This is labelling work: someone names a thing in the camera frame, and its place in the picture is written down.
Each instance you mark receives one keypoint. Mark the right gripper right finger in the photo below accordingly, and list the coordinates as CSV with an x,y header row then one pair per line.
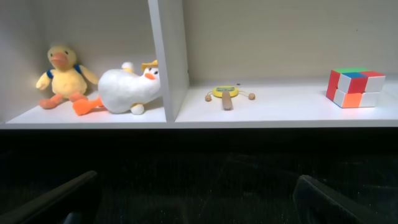
x,y
317,205

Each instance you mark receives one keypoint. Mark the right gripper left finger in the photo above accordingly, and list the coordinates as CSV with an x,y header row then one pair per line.
x,y
71,199

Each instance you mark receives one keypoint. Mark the many-coloured puzzle cube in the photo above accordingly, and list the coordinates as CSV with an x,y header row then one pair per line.
x,y
354,87

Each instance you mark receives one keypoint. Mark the yellow rattle drum toy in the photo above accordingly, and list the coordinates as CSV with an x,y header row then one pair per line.
x,y
226,92

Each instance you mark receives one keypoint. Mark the white shelf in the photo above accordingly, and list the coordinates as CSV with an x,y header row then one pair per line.
x,y
280,105

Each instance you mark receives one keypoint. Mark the yellow plush duck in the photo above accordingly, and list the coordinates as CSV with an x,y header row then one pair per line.
x,y
66,81

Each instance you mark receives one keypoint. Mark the white plush goose with hat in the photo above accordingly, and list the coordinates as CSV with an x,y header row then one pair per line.
x,y
124,90

